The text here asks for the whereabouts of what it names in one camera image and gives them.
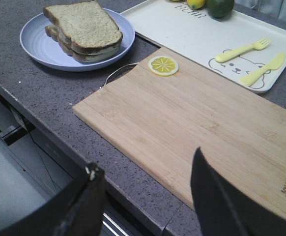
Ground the lemon slice toy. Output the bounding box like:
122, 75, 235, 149
147, 56, 179, 76

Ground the light blue round plate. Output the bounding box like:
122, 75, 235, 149
20, 9, 135, 72

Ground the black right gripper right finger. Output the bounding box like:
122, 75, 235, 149
190, 148, 286, 236

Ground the yellow plastic knife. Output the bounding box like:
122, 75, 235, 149
239, 52, 286, 86

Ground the green lime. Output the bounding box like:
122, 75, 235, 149
206, 0, 234, 18

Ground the yellow plastic fork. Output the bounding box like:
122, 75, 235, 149
214, 38, 271, 63

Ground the metal cutting board handle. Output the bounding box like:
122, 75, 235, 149
103, 62, 139, 86

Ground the right yellow lemon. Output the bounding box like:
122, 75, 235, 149
187, 0, 206, 9

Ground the wooden cutting board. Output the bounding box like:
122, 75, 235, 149
73, 48, 286, 220

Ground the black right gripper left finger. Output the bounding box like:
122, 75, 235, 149
9, 163, 106, 236

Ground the cream rectangular bear tray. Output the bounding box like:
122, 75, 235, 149
122, 0, 286, 93

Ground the bread slice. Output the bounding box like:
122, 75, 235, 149
45, 25, 120, 63
43, 0, 123, 56

